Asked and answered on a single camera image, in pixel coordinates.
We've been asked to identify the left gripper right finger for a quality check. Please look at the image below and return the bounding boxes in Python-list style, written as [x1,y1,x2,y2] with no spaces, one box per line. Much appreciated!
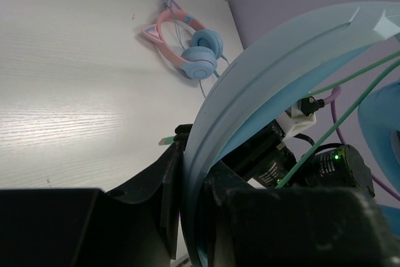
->
[204,163,399,266]

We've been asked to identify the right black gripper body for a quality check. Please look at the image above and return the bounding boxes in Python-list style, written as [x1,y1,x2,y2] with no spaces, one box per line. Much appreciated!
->
[173,119,298,189]

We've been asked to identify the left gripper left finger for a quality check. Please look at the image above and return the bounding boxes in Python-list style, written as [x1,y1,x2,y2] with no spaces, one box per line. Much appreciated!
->
[1,143,183,266]

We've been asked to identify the light blue headphones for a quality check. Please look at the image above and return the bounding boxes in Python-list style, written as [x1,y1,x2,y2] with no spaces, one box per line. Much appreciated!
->
[181,1,399,266]

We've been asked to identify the green headphone cable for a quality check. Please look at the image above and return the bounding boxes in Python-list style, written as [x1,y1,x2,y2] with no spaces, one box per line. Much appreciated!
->
[157,49,400,189]

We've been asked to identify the pink blue cat-ear headphones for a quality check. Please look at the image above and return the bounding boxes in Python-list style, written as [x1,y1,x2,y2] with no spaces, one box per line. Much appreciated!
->
[140,0,230,98]

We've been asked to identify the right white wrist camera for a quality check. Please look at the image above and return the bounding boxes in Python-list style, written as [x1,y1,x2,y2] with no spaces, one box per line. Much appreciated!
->
[275,96,325,141]

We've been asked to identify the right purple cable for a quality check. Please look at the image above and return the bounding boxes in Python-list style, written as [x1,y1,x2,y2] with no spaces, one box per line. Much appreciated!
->
[323,87,400,202]

